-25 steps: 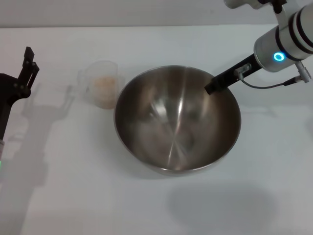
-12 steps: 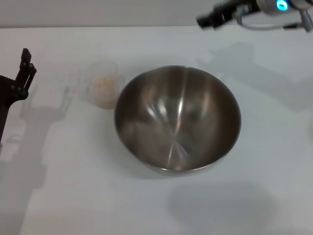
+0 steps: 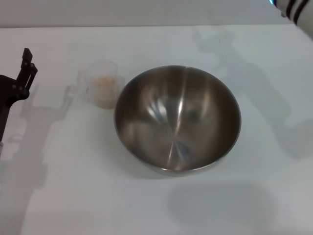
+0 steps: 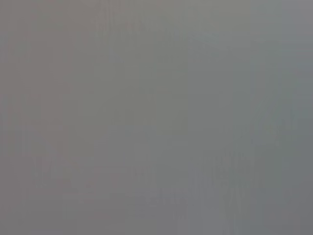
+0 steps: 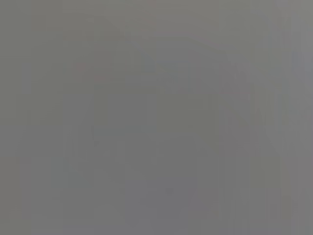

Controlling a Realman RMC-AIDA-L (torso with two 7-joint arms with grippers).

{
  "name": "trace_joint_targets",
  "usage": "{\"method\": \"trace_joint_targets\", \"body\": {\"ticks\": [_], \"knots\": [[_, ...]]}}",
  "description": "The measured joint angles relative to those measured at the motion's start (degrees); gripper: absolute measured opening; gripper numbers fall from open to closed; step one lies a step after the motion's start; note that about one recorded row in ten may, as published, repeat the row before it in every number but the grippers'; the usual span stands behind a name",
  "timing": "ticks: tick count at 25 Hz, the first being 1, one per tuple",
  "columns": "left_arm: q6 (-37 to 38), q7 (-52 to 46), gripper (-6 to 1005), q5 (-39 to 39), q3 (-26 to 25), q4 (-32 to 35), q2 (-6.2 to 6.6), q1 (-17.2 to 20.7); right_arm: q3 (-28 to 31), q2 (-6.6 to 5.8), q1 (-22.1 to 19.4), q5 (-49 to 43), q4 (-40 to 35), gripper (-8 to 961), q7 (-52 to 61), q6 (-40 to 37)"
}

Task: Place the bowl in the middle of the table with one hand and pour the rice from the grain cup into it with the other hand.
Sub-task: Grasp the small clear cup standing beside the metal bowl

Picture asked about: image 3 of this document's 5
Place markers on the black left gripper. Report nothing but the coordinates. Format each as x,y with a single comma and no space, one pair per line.
5,102

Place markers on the stainless steel mixing bowl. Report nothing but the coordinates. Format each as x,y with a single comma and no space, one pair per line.
176,122

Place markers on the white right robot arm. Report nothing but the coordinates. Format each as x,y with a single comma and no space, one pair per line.
300,12

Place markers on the clear plastic measuring cup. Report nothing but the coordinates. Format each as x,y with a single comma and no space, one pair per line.
104,69

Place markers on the pale rice grains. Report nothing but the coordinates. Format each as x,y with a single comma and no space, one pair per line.
104,90

